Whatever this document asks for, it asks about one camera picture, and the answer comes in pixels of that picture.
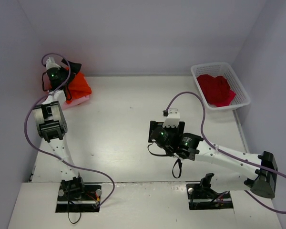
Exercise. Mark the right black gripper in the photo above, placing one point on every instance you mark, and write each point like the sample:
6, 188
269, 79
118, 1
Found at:
153, 125

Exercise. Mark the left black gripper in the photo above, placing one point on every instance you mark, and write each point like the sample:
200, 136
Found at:
68, 67

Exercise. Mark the orange t shirt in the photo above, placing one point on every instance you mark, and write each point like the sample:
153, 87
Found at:
78, 87

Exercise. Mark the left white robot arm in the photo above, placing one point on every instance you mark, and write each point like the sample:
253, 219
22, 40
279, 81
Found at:
52, 127

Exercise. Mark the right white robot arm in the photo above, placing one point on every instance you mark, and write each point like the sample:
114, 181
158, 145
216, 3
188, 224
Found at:
245, 171

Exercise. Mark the pink folded t shirt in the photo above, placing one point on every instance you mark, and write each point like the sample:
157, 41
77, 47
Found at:
74, 102

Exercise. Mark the red t shirt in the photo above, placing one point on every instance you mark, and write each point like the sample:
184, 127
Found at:
216, 90

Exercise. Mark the white plastic basket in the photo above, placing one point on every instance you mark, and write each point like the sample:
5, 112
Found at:
224, 69

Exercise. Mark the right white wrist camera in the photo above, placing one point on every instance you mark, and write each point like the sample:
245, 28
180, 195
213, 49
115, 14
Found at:
172, 118

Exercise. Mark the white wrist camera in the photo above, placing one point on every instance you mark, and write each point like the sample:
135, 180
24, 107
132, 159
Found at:
172, 118
50, 63

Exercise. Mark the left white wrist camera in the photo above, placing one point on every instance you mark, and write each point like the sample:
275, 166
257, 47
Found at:
50, 63

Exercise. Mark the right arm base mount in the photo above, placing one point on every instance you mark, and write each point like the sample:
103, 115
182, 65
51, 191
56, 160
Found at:
202, 197

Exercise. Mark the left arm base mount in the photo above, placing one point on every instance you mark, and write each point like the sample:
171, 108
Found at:
85, 202

